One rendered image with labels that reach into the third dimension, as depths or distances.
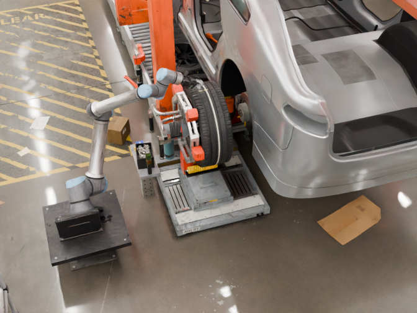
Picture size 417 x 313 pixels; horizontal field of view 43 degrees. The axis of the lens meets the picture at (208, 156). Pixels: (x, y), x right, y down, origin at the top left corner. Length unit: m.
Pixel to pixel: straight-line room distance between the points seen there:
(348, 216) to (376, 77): 1.20
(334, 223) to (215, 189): 1.06
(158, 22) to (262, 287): 2.18
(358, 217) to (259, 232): 0.88
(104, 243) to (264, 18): 2.02
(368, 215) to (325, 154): 1.53
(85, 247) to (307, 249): 1.76
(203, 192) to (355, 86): 1.53
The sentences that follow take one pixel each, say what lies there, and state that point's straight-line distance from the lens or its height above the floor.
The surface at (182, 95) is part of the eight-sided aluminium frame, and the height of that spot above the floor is 1.11.
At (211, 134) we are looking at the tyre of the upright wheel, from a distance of 3.92.
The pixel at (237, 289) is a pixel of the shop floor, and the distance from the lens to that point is 4.22.
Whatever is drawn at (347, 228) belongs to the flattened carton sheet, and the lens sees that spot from 4.72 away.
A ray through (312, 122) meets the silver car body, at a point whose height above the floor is 1.41.
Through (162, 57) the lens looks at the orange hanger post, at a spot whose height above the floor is 1.22.
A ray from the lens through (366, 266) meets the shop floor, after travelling 4.51.
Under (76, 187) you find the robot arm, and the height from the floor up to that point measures 0.62.
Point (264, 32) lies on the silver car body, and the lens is 3.65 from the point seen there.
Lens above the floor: 3.48
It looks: 42 degrees down
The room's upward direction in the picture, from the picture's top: straight up
